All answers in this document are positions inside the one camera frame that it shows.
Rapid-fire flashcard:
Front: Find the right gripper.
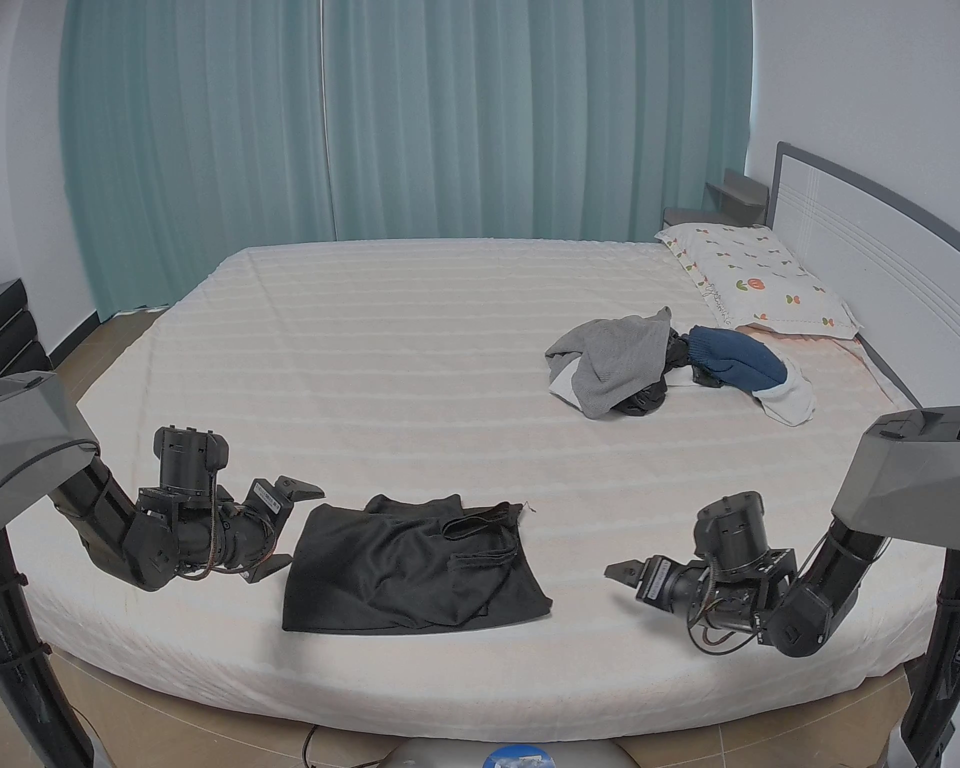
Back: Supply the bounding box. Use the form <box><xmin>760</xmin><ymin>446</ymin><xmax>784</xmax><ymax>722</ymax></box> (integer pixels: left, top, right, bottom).
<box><xmin>604</xmin><ymin>556</ymin><xmax>704</xmax><ymax>613</ymax></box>

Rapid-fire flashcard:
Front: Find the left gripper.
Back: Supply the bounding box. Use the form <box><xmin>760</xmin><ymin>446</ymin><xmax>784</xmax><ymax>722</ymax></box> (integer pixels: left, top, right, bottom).
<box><xmin>228</xmin><ymin>475</ymin><xmax>326</xmax><ymax>585</ymax></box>

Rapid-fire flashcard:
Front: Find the black T-shirt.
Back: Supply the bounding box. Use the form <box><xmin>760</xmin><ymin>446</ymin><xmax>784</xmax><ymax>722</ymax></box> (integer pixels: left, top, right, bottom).
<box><xmin>282</xmin><ymin>493</ymin><xmax>555</xmax><ymax>635</ymax></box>

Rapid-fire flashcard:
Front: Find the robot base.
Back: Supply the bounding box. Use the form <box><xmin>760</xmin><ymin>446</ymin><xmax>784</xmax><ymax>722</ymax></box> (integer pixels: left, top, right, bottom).
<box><xmin>375</xmin><ymin>737</ymin><xmax>631</xmax><ymax>768</ymax></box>

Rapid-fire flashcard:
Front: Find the bed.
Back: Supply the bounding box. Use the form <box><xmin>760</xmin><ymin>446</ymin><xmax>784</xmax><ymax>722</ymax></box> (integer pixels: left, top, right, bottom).
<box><xmin>15</xmin><ymin>141</ymin><xmax>960</xmax><ymax>744</ymax></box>

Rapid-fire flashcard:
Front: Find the pile of clothes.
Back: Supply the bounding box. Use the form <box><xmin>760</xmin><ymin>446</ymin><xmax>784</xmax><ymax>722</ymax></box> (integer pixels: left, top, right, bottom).
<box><xmin>545</xmin><ymin>306</ymin><xmax>817</xmax><ymax>427</ymax></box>

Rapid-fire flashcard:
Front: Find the white printed pillow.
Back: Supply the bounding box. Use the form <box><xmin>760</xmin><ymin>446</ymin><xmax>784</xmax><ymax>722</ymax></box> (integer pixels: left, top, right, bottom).
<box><xmin>654</xmin><ymin>222</ymin><xmax>865</xmax><ymax>340</ymax></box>

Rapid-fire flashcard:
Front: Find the black chest of drawers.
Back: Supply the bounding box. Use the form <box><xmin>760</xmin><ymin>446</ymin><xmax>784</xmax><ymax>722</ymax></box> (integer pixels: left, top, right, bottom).
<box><xmin>0</xmin><ymin>279</ymin><xmax>54</xmax><ymax>376</ymax></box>

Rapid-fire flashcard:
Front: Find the blue-green curtain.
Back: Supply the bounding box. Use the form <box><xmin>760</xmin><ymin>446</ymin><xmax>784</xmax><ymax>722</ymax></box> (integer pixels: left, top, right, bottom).
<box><xmin>60</xmin><ymin>0</ymin><xmax>335</xmax><ymax>316</ymax></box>
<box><xmin>322</xmin><ymin>0</ymin><xmax>755</xmax><ymax>243</ymax></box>

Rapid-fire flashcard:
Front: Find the grey bedside table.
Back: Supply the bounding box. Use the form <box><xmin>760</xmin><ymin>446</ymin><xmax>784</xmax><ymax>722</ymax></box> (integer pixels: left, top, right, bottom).
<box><xmin>663</xmin><ymin>168</ymin><xmax>770</xmax><ymax>228</ymax></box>

